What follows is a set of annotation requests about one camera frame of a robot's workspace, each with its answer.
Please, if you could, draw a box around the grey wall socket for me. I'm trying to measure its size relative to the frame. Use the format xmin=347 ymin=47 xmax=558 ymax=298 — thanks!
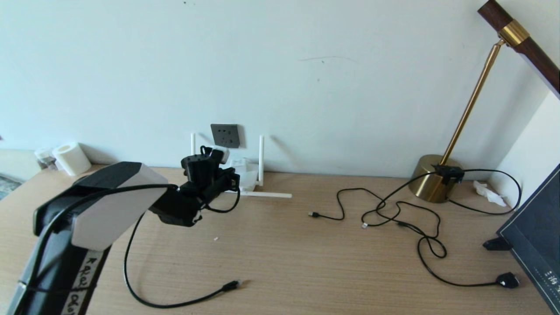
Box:
xmin=210 ymin=124 xmax=240 ymax=149

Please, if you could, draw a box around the white square power adapter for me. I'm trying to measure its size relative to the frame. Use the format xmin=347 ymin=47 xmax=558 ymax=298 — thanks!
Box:
xmin=231 ymin=157 xmax=251 ymax=176

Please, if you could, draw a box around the black ethernet cable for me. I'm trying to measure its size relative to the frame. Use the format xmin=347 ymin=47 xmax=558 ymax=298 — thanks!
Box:
xmin=124 ymin=214 xmax=242 ymax=309

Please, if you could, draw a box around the black junction box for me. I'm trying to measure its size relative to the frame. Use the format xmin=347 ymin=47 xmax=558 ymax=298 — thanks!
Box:
xmin=432 ymin=164 xmax=463 ymax=185

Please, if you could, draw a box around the black USB cable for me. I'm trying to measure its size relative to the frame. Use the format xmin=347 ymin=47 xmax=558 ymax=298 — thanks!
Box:
xmin=309 ymin=172 xmax=438 ymax=221
xmin=416 ymin=219 xmax=520 ymax=289

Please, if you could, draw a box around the thin black lamp cord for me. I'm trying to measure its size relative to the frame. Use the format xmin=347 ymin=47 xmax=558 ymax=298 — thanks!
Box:
xmin=445 ymin=169 xmax=522 ymax=216

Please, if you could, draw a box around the small clear jar white lid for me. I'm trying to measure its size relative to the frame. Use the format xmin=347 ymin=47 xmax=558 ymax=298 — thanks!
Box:
xmin=35 ymin=147 xmax=58 ymax=171

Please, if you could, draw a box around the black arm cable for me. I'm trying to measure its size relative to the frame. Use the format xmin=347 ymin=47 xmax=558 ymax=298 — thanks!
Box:
xmin=26 ymin=145 xmax=241 ymax=289

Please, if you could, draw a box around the white router with four antennas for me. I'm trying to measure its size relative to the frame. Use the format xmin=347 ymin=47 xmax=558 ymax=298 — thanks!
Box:
xmin=190 ymin=133 xmax=292 ymax=199

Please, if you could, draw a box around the black cable with silver tip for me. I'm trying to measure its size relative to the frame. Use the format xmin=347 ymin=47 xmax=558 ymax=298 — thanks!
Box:
xmin=361 ymin=201 xmax=447 ymax=259

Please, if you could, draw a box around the crumpled white tissue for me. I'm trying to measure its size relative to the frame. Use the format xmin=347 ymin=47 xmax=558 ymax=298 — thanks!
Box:
xmin=472 ymin=181 xmax=506 ymax=208

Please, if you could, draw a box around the dark blue framed board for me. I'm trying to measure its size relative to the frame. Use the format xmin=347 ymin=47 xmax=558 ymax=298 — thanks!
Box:
xmin=497 ymin=164 xmax=560 ymax=315

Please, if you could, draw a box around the grey patterned cloth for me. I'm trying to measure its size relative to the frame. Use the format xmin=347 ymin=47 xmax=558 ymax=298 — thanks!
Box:
xmin=0 ymin=174 xmax=22 ymax=201

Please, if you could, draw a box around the white toilet paper roll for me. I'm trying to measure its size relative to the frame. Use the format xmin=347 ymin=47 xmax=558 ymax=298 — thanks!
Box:
xmin=52 ymin=142 xmax=92 ymax=176

